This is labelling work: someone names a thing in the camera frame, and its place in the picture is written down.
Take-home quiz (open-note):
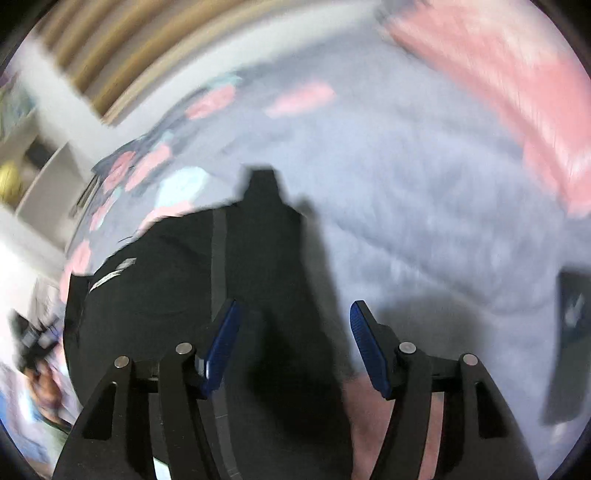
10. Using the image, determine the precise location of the grey floral bed blanket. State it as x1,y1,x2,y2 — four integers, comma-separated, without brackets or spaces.
66,36,590,478

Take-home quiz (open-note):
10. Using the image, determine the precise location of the black garment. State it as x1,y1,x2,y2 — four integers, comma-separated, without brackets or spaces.
64,170,353,479

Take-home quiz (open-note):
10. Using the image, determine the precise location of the white shelf unit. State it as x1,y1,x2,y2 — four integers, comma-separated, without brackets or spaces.
1,110,97,252

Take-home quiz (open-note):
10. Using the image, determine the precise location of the left hand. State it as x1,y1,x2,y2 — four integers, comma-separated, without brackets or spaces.
25,360,72,433

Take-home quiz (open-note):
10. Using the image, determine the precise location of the wooden slatted headboard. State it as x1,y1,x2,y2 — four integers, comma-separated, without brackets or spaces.
35,0,291,125

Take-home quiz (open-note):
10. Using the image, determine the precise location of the yellow plush toy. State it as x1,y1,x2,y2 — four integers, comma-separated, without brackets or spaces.
0,161,23,205

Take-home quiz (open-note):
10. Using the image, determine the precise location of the dark phone on bed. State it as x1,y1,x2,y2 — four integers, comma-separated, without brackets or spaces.
543,269,590,425

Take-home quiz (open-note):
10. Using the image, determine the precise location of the colourful wall map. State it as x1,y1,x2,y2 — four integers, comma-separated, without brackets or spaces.
0,73,35,141

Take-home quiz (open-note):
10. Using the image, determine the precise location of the pink pillow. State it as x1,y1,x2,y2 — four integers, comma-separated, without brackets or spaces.
383,1,590,216

